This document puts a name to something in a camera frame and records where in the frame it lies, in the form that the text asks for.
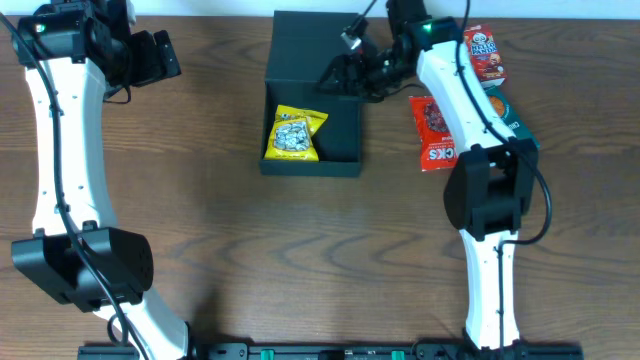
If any yellow Hacks candy bag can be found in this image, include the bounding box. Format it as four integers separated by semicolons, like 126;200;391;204
264;105;329;162

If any red Hello Panda box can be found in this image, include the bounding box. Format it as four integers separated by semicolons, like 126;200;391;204
464;25;507;88

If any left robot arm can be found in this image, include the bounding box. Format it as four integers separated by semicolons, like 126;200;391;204
8;0;194;359

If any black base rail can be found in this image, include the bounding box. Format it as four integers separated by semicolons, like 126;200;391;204
77;341;585;360

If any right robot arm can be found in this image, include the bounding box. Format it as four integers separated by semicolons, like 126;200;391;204
316;1;544;358

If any teal Chunkies box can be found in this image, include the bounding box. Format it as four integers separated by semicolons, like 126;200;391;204
485;86;540;148

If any red Hacks candy bag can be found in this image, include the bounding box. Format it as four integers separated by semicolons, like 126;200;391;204
409;96;457;172

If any black gift box with lid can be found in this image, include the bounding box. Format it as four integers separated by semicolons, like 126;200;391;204
258;10;364;179

